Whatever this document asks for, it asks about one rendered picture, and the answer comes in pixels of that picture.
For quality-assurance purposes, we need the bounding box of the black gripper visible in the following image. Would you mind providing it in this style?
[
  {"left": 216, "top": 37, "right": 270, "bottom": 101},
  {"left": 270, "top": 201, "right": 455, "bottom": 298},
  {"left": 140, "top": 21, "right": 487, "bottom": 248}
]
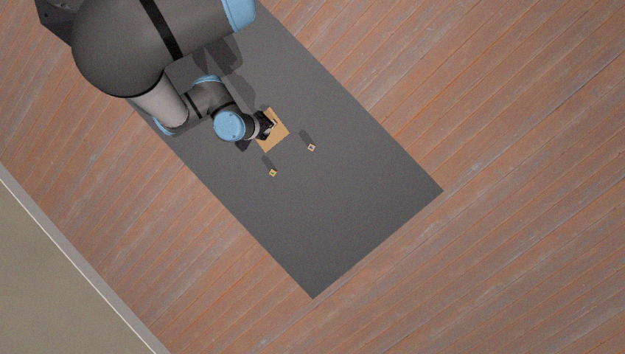
[{"left": 253, "top": 111, "right": 275, "bottom": 141}]

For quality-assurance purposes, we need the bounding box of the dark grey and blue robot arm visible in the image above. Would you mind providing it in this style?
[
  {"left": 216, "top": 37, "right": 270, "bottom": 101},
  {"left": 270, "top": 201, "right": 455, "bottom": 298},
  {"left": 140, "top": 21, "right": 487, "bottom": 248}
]
[{"left": 45, "top": 0, "right": 260, "bottom": 152}]

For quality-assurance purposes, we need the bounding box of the tan flat mat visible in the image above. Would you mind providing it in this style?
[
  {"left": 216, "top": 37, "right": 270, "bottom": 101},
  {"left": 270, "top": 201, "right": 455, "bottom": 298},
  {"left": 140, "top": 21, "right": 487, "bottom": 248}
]
[{"left": 255, "top": 107, "right": 290, "bottom": 153}]

